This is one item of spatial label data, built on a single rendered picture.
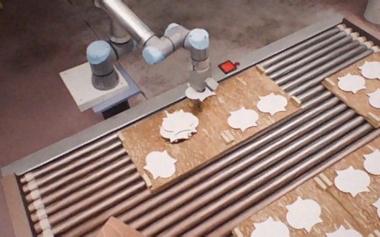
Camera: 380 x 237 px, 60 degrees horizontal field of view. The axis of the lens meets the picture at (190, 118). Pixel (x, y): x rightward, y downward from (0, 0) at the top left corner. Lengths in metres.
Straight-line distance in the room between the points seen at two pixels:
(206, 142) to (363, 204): 0.67
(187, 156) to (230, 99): 0.39
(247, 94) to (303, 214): 0.65
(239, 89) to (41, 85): 2.22
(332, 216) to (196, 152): 0.59
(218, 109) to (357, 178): 0.67
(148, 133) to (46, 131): 1.61
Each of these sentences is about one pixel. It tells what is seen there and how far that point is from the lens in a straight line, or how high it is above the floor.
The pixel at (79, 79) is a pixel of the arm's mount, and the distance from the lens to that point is 1.92.
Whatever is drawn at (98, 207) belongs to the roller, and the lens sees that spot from 1.44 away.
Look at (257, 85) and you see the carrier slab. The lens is 1.74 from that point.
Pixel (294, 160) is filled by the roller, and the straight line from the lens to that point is 1.51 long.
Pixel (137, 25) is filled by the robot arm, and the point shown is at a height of 1.41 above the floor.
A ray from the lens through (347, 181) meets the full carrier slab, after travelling 1.49.
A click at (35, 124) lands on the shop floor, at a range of 3.14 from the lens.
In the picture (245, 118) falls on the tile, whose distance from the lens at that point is 1.57.
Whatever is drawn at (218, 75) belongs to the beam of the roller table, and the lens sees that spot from 1.81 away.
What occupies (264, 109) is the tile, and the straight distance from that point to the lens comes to 1.62.
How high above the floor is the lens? 2.17
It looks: 51 degrees down
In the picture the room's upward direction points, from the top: 5 degrees counter-clockwise
